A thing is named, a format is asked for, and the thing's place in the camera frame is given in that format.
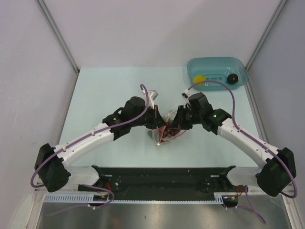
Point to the aluminium frame post left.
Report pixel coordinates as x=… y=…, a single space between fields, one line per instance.
x=57 y=34

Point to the aluminium frame post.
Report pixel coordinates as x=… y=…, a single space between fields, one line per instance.
x=57 y=34
x=274 y=18

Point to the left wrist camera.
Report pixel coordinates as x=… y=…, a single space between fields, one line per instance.
x=152 y=94

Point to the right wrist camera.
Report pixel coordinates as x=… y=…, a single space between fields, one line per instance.
x=199 y=102

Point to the teal plastic tub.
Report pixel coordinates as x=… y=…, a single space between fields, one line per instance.
x=216 y=71

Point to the white slotted cable duct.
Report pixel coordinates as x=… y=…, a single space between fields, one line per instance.
x=97 y=199

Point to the dark fake grapes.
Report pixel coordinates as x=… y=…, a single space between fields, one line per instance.
x=169 y=133

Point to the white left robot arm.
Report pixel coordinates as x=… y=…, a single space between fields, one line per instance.
x=53 y=165

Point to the clear zip top bag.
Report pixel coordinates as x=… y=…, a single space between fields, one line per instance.
x=168 y=118

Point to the green fake vegetable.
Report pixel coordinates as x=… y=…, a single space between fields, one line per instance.
x=151 y=134

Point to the aluminium frame post right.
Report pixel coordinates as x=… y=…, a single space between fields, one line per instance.
x=274 y=18

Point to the dark brown fake fruit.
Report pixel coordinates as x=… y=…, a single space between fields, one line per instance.
x=232 y=79

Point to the yellow fake lemon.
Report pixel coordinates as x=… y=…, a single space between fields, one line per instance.
x=199 y=80

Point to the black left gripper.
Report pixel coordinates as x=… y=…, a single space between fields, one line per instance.
x=157 y=120

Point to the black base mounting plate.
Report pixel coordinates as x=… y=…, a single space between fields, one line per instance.
x=162 y=184

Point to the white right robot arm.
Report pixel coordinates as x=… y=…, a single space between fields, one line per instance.
x=277 y=166

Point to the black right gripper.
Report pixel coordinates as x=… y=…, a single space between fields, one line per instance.
x=178 y=122

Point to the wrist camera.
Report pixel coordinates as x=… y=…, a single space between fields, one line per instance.
x=199 y=102
x=152 y=94

